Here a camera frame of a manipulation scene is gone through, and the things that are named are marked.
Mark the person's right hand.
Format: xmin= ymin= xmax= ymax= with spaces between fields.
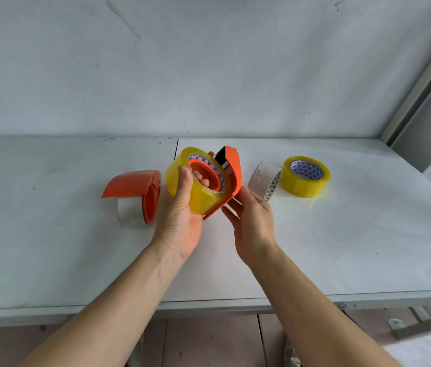
xmin=221 ymin=186 xmax=279 ymax=270

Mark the person's left hand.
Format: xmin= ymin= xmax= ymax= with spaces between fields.
xmin=150 ymin=165 xmax=211 ymax=263

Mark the yellow tape roll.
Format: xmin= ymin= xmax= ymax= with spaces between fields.
xmin=279 ymin=156 xmax=331 ymax=199
xmin=164 ymin=147 xmax=233 ymax=216

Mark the white tape core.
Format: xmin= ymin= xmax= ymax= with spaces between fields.
xmin=247 ymin=161 xmax=283 ymax=202
xmin=117 ymin=196 xmax=147 ymax=228

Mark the orange tape dispenser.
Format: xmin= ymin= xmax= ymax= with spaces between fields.
xmin=101 ymin=170 xmax=161 ymax=225
xmin=186 ymin=145 xmax=243 ymax=221

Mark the person's left forearm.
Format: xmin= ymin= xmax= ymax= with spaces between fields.
xmin=18 ymin=242 xmax=185 ymax=367

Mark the person's right forearm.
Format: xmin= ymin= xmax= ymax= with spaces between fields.
xmin=252 ymin=246 xmax=404 ymax=367

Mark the white right shoe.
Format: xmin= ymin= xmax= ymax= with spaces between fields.
xmin=283 ymin=338 xmax=303 ymax=367

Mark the white table leg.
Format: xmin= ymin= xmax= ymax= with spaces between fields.
xmin=408 ymin=306 xmax=431 ymax=322

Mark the grey metal table brace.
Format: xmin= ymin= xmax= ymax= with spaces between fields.
xmin=391 ymin=309 xmax=431 ymax=340

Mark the grey metal frame post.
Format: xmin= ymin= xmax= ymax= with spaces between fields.
xmin=379 ymin=30 xmax=431 ymax=146

